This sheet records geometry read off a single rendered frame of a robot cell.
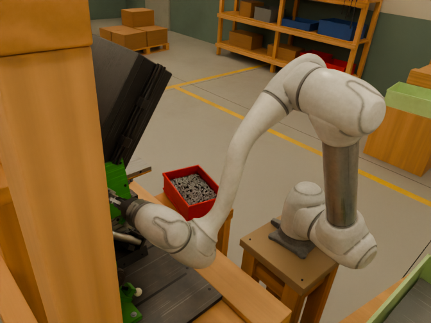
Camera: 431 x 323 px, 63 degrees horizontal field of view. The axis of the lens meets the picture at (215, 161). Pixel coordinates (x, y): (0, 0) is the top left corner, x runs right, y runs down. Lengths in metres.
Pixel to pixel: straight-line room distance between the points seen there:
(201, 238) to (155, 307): 0.35
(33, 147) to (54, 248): 0.14
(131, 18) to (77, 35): 7.49
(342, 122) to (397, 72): 5.58
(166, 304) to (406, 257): 2.25
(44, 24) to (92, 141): 0.13
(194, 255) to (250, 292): 0.36
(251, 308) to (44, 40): 1.11
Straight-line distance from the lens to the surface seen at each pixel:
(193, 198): 1.75
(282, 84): 1.01
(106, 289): 0.57
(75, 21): 0.37
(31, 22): 0.36
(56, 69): 0.38
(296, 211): 1.42
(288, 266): 1.47
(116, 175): 1.32
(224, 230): 1.88
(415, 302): 1.62
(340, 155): 1.03
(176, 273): 1.38
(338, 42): 6.11
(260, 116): 0.99
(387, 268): 3.01
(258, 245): 1.53
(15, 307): 0.90
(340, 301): 2.64
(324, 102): 0.92
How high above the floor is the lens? 1.94
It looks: 31 degrees down
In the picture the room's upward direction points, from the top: 4 degrees clockwise
